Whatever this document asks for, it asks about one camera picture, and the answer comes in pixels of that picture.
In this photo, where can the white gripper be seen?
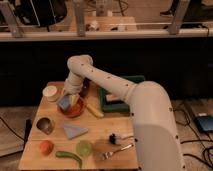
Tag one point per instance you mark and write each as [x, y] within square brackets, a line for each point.
[70, 88]

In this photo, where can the blue yellow sponge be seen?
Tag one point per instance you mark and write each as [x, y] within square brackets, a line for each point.
[67, 101]

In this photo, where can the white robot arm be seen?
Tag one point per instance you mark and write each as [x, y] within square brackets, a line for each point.
[158, 145]

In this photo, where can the red bowl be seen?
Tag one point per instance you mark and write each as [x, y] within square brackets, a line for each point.
[75, 110]

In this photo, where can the white cup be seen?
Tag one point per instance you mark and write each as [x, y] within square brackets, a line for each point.
[50, 93]

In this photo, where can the yellow banana toy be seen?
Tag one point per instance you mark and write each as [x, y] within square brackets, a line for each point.
[94, 111]

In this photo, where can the green tray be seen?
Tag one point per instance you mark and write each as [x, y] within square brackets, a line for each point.
[117, 105]

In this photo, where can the blue triangular cloth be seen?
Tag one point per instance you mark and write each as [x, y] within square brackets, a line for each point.
[72, 131]

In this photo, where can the metal cup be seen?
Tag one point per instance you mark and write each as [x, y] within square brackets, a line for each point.
[45, 125]

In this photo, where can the green plate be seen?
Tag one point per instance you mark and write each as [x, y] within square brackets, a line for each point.
[84, 148]

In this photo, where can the orange tomato toy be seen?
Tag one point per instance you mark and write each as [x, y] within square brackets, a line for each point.
[46, 147]

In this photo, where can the black dish brush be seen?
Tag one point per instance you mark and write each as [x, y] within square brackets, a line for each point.
[116, 139]

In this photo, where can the green pepper toy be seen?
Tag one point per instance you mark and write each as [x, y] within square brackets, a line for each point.
[65, 154]

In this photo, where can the silver fork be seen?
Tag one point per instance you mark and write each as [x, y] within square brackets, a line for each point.
[109, 154]

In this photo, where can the black laptop device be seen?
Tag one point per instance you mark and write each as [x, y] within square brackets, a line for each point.
[204, 124]

